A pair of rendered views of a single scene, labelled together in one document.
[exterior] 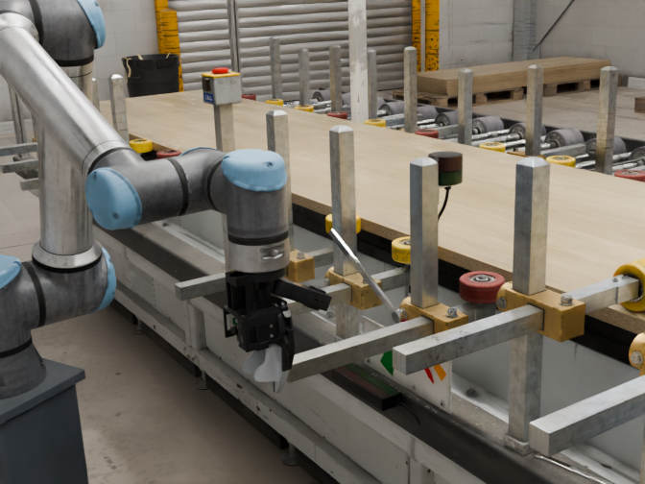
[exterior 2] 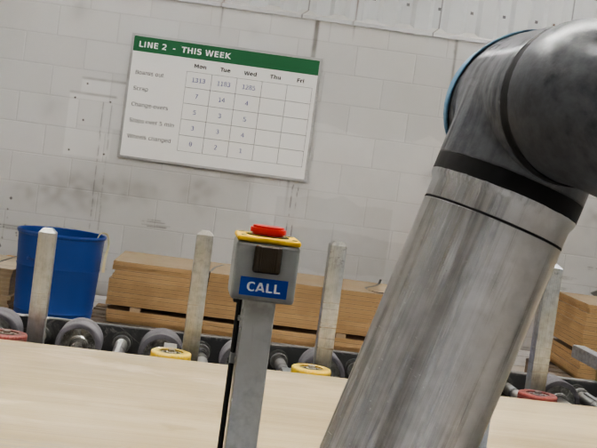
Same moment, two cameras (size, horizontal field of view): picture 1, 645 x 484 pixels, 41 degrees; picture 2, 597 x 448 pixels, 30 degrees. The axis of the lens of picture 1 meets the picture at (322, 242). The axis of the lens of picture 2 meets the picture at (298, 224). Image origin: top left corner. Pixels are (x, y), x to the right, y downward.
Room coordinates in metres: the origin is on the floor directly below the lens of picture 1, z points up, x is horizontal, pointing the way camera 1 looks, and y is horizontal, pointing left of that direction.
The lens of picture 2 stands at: (1.52, 1.33, 1.30)
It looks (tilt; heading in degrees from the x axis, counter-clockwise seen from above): 3 degrees down; 296
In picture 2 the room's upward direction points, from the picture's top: 8 degrees clockwise
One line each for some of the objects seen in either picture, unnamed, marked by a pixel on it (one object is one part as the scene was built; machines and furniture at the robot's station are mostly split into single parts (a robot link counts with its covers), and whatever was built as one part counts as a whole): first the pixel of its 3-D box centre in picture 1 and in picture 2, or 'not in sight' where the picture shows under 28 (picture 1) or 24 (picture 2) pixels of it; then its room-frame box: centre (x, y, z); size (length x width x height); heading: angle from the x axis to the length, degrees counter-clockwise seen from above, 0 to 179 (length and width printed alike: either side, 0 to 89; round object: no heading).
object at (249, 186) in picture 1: (254, 195); not in sight; (1.23, 0.10, 1.14); 0.10 x 0.09 x 0.12; 38
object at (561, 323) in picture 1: (538, 308); not in sight; (1.22, -0.32, 0.95); 0.14 x 0.06 x 0.05; 32
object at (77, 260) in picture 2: not in sight; (58, 284); (5.82, -4.25, 0.36); 0.59 x 0.57 x 0.73; 118
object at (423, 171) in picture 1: (423, 290); not in sight; (1.45, -0.18, 0.90); 0.04 x 0.04 x 0.48; 32
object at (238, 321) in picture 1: (258, 304); not in sight; (1.23, 0.10, 0.97); 0.09 x 0.08 x 0.12; 122
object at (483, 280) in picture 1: (481, 305); not in sight; (1.47, -0.28, 0.85); 0.08 x 0.08 x 0.11
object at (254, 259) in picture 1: (260, 253); not in sight; (1.23, 0.09, 1.05); 0.10 x 0.09 x 0.05; 32
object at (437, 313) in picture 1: (433, 320); not in sight; (1.43, -0.19, 0.85); 0.14 x 0.06 x 0.05; 32
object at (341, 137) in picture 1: (345, 244); not in sight; (1.66, -0.04, 0.92); 0.04 x 0.04 x 0.48; 32
